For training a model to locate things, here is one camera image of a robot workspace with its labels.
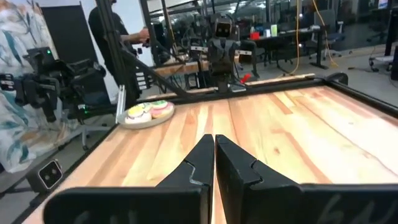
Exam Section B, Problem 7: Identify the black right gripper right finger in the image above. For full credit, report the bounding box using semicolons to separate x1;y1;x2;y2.
215;134;398;224

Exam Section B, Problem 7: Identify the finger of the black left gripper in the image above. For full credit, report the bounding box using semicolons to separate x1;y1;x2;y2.
221;40;237;76
208;40;223;76

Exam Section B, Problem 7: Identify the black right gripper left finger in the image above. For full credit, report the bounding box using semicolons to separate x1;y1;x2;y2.
42;134;215;224

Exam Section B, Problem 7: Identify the wooden background table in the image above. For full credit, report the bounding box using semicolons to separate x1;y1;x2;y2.
154;54;242;78

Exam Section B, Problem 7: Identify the person's hand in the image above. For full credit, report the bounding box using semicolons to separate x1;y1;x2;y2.
138;27;151;44

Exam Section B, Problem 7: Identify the black background desk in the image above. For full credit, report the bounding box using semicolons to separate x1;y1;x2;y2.
257;25;330;71

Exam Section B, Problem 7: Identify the green frosted donut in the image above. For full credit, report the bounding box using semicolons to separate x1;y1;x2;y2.
149;100;169;110

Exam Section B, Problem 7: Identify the pink frosted donut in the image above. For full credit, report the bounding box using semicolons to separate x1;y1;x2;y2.
150;103;175;119

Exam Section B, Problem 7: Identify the clear glass plate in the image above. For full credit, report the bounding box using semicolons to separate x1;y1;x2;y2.
116;100;175;130

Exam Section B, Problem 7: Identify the yellow frosted donut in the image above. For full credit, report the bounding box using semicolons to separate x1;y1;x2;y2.
124;105;153;124

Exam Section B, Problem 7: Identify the person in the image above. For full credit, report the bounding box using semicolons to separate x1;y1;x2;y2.
88;0;150;102

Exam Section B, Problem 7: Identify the black standing panel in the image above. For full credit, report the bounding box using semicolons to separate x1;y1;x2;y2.
40;4;111;102

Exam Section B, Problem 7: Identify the office chair base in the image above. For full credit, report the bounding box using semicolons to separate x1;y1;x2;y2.
368;54;398;73

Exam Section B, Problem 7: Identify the floral patterned cloth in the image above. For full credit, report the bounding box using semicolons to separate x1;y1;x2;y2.
0;0;82;174

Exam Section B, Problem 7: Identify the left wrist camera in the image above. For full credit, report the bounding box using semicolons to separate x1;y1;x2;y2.
212;14;234;39

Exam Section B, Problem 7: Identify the black aluminium rig frame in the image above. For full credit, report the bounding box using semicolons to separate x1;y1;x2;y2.
12;0;398;224

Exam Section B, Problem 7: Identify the yellow hanging cable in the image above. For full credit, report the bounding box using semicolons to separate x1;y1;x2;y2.
279;0;340;78

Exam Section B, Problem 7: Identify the black depth camera box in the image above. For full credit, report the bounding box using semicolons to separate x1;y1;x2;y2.
26;158;65;194

